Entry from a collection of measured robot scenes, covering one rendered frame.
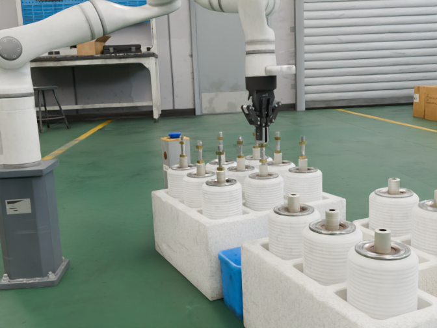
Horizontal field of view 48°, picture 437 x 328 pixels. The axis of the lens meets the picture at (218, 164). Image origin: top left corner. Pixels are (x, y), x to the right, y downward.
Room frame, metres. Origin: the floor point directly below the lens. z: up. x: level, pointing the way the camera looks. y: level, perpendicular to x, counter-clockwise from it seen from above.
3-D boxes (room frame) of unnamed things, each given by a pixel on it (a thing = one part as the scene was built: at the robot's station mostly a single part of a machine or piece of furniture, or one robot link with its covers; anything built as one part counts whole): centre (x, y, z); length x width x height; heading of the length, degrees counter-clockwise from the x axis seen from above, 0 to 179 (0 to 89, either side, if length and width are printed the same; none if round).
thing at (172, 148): (1.51, 0.13, 0.16); 0.07 x 0.07 x 0.31; 26
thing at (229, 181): (1.13, 0.00, 0.25); 0.08 x 0.08 x 0.01
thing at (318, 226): (0.76, -0.18, 0.25); 0.08 x 0.08 x 0.01
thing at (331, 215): (0.76, -0.18, 0.26); 0.02 x 0.02 x 0.03
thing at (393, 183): (0.96, -0.35, 0.26); 0.02 x 0.02 x 0.03
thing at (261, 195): (1.18, -0.11, 0.16); 0.10 x 0.10 x 0.18
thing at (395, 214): (0.96, -0.35, 0.16); 0.10 x 0.10 x 0.18
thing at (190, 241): (1.28, -0.06, 0.09); 0.39 x 0.39 x 0.18; 26
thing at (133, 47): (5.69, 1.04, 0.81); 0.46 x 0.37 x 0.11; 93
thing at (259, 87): (1.18, -0.11, 0.46); 0.08 x 0.08 x 0.09
